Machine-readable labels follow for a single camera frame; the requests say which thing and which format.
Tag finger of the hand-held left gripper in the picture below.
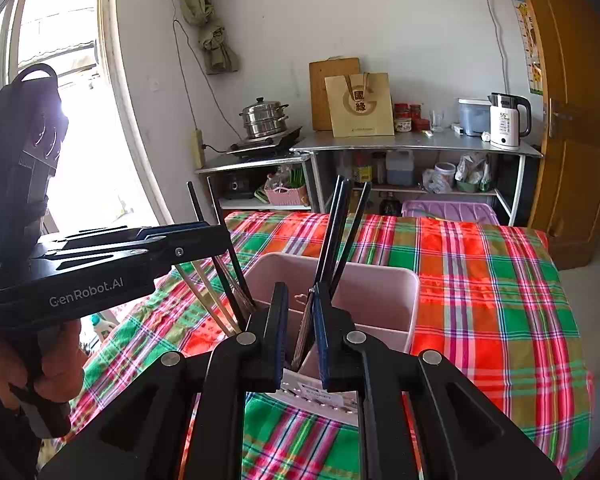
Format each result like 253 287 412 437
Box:
50 221 213 253
30 225 231 281

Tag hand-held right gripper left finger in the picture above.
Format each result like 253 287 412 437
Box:
40 282 290 480

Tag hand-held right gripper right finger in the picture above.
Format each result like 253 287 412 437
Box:
316 282 563 480

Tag brown chopstick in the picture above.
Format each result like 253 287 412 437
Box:
212 255 253 323
292 290 315 371

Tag beige chopstick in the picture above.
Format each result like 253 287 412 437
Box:
194 260 242 334
174 262 232 337

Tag pink plastic utensil basket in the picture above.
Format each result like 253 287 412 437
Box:
242 252 421 428

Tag person's left forearm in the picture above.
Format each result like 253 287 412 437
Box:
0 385 41 480

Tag person's left hand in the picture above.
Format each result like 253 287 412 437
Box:
0 317 88 409

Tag window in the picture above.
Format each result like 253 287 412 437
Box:
0 0 162 243

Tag black appliance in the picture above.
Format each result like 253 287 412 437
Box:
223 172 253 200

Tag small pink basket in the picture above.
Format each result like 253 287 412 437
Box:
265 185 310 207

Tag white detergent bottle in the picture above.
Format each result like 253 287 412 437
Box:
87 312 113 337

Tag black induction cooker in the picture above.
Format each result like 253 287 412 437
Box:
226 127 305 156

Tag steel steamer pot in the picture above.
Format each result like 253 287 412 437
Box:
240 97 290 140

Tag plaid tablecloth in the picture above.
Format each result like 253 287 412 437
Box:
60 210 593 480

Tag purple plastic bin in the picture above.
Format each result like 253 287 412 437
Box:
401 200 498 224

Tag wooden cutting board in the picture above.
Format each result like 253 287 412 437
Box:
309 57 361 132

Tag dark liquid jug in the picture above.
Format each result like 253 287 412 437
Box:
385 150 415 186

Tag white plastic bag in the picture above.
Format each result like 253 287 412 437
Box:
422 169 453 195

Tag white plastic jar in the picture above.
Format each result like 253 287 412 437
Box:
434 161 457 191

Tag tan paper bag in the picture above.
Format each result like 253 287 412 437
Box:
324 72 396 138

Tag metal shelf table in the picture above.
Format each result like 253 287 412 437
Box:
290 127 543 227

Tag beige curtain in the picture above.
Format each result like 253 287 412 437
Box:
177 0 241 75

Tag clear plastic bags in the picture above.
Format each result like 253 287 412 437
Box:
455 152 493 193

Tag white lidded container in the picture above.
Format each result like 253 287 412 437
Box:
457 98 492 137

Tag white electric kettle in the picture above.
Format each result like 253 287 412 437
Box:
489 92 532 151

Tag wooden door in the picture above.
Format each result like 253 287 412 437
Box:
510 0 600 271

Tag wall poster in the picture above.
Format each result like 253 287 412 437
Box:
509 0 543 96

